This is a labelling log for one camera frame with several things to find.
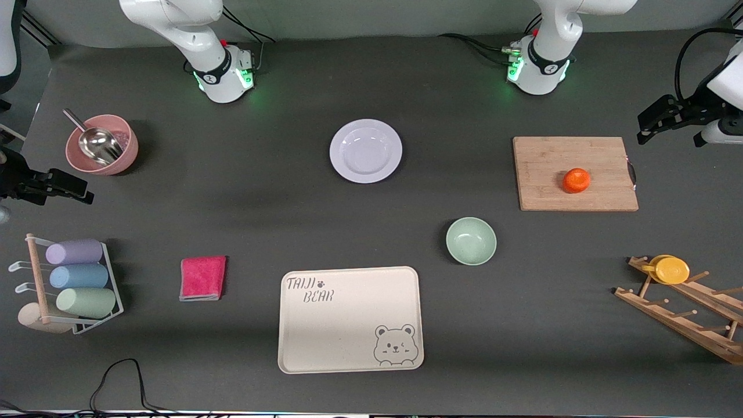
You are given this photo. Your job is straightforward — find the white round plate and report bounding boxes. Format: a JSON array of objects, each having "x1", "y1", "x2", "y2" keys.
[{"x1": 329, "y1": 118, "x2": 403, "y2": 184}]

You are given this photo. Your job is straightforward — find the beige bear print tray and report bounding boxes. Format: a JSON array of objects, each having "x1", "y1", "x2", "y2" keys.
[{"x1": 277, "y1": 266, "x2": 424, "y2": 374}]

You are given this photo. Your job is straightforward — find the pink folded cloth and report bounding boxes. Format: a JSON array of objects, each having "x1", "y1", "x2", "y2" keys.
[{"x1": 179, "y1": 255, "x2": 227, "y2": 302}]

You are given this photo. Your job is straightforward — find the pink bowl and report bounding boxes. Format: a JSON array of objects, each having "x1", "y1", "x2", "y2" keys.
[{"x1": 65, "y1": 114, "x2": 139, "y2": 176}]

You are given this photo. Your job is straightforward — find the green cup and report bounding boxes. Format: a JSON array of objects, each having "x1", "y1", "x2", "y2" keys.
[{"x1": 56, "y1": 287, "x2": 117, "y2": 319}]

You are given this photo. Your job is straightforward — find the light green bowl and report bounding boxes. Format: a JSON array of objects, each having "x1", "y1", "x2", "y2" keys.
[{"x1": 446, "y1": 217, "x2": 497, "y2": 266}]

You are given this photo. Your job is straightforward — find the black left arm base cables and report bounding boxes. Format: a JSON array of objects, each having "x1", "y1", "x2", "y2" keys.
[{"x1": 438, "y1": 15, "x2": 543, "y2": 66}]

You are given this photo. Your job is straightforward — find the black right arm base cables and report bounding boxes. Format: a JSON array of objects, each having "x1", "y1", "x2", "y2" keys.
[{"x1": 221, "y1": 6, "x2": 277, "y2": 45}]

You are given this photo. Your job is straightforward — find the black floor cable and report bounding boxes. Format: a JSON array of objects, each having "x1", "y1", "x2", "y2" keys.
[{"x1": 0, "y1": 358, "x2": 233, "y2": 418}]

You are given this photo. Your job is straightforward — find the black metal frame profile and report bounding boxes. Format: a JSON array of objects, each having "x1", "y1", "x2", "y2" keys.
[{"x1": 20, "y1": 10, "x2": 62, "y2": 46}]

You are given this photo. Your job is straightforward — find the beige cup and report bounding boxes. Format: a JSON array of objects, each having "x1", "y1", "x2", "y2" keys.
[{"x1": 17, "y1": 302, "x2": 73, "y2": 334}]

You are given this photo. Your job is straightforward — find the white wire cup rack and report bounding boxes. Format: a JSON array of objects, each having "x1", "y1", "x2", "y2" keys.
[{"x1": 8, "y1": 233, "x2": 124, "y2": 336}]

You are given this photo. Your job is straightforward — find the blue cup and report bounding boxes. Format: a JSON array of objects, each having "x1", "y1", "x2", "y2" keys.
[{"x1": 49, "y1": 264, "x2": 110, "y2": 290}]

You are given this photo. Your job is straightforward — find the wooden peg drying rack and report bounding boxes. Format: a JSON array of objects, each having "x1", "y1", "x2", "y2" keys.
[{"x1": 614, "y1": 256, "x2": 743, "y2": 366}]

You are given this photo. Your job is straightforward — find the metal scoop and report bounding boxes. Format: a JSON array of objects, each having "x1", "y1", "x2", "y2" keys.
[{"x1": 63, "y1": 109, "x2": 124, "y2": 166}]

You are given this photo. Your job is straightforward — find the yellow cup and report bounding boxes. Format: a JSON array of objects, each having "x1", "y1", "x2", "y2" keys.
[{"x1": 641, "y1": 254, "x2": 691, "y2": 285}]

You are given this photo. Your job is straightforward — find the wooden cutting board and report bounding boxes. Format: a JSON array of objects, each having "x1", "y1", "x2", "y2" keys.
[{"x1": 513, "y1": 136, "x2": 639, "y2": 212}]

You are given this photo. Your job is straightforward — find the purple cup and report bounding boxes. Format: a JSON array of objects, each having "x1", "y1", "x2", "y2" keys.
[{"x1": 45, "y1": 239, "x2": 104, "y2": 266}]

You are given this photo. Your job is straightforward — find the black arm base cables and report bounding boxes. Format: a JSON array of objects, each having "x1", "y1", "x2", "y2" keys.
[
  {"x1": 221, "y1": 6, "x2": 277, "y2": 45},
  {"x1": 438, "y1": 15, "x2": 543, "y2": 66}
]

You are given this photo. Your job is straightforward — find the orange fruit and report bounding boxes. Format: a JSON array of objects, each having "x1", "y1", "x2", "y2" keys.
[{"x1": 562, "y1": 168, "x2": 591, "y2": 194}]

